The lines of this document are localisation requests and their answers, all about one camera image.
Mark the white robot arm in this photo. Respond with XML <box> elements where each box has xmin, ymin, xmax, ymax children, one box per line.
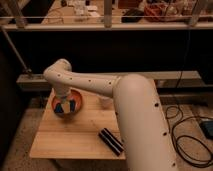
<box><xmin>43</xmin><ymin>59</ymin><xmax>179</xmax><ymax>171</ymax></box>

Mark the black cable on floor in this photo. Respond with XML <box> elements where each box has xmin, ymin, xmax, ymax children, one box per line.
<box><xmin>165</xmin><ymin>105</ymin><xmax>213</xmax><ymax>169</ymax></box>

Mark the black rectangular block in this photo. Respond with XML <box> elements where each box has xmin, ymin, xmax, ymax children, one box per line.
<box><xmin>98</xmin><ymin>128</ymin><xmax>124</xmax><ymax>156</ymax></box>

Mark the blue and white gripper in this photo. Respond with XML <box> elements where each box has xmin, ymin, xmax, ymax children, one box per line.
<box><xmin>54</xmin><ymin>98</ymin><xmax>76</xmax><ymax>114</ymax></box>

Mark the wooden table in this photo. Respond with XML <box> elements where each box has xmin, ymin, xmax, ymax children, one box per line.
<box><xmin>29</xmin><ymin>90</ymin><xmax>125</xmax><ymax>160</ymax></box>

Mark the metal diagonal pole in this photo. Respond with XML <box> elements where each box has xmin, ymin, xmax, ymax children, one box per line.
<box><xmin>0</xmin><ymin>26</ymin><xmax>32</xmax><ymax>77</ymax></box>

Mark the grey ledge beam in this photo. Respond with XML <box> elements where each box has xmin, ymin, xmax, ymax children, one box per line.
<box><xmin>16</xmin><ymin>71</ymin><xmax>203</xmax><ymax>92</ymax></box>

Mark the orange ceramic bowl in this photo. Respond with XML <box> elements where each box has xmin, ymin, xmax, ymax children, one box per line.
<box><xmin>51</xmin><ymin>89</ymin><xmax>83</xmax><ymax>118</ymax></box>

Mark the blue box on floor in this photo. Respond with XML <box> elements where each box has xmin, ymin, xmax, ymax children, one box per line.
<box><xmin>200</xmin><ymin>121</ymin><xmax>213</xmax><ymax>140</ymax></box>

